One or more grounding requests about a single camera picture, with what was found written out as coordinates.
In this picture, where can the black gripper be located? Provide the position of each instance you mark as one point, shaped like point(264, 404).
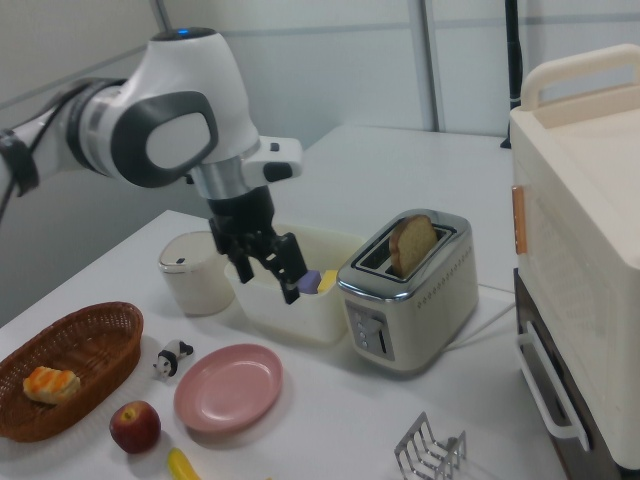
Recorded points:
point(242, 215)

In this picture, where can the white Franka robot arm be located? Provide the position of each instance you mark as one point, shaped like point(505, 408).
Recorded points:
point(190, 75)

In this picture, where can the pink plate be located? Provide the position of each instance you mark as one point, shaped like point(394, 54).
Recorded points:
point(227, 387)

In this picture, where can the brown bread slice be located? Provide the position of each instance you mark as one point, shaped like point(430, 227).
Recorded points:
point(412, 245)

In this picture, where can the orange glazed pastry bread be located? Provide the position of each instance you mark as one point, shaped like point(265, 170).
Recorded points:
point(50, 385)

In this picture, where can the purple block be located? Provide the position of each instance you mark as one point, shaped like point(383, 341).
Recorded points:
point(312, 283)

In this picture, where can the yellow block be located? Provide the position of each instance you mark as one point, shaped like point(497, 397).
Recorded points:
point(329, 279)

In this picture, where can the white plastic bin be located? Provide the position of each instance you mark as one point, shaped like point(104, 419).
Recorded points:
point(310, 320)

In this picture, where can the cream lidded canister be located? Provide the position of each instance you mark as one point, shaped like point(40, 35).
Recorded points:
point(195, 295)

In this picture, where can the panda figurine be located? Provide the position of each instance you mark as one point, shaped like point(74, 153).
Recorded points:
point(172, 357)

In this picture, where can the cream chrome toaster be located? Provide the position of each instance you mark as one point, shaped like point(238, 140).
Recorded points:
point(430, 320)

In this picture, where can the brown wicker basket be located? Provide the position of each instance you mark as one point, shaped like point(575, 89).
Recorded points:
point(100, 330)

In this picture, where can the red apple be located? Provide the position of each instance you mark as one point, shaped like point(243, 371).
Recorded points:
point(135, 427)

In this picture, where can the yellow banana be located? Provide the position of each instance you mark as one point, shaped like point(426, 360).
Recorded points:
point(181, 467)

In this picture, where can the metal toast rack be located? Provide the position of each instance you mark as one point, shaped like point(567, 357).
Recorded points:
point(422, 437)

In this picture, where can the black pole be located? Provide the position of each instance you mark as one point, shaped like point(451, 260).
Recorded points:
point(514, 60)

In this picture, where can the cream microwave oven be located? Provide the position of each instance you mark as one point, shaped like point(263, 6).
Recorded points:
point(590, 225)

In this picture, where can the grey aluminium wall post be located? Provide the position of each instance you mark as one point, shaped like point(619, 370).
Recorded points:
point(431, 65)

